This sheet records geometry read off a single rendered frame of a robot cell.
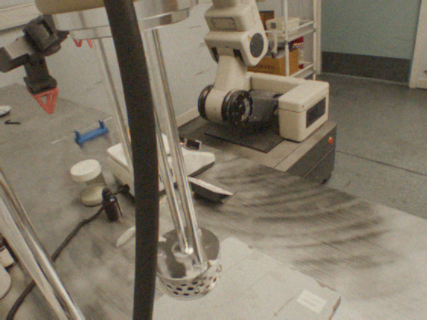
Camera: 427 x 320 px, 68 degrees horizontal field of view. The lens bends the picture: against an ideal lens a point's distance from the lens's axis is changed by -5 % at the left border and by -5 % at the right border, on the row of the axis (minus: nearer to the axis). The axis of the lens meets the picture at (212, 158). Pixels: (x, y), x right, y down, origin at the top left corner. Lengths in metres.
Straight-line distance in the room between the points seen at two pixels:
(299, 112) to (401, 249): 1.05
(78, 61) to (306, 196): 1.84
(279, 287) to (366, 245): 0.16
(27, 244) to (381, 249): 0.48
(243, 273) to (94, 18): 0.41
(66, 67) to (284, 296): 1.96
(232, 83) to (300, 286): 1.11
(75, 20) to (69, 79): 2.04
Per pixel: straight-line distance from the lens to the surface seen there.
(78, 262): 0.62
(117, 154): 0.70
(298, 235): 0.57
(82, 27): 0.19
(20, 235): 0.22
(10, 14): 2.06
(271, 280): 0.50
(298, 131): 1.58
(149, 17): 0.19
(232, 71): 1.47
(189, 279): 0.30
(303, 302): 0.48
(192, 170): 0.72
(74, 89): 2.25
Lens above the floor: 1.15
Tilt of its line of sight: 31 degrees down
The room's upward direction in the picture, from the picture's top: 9 degrees counter-clockwise
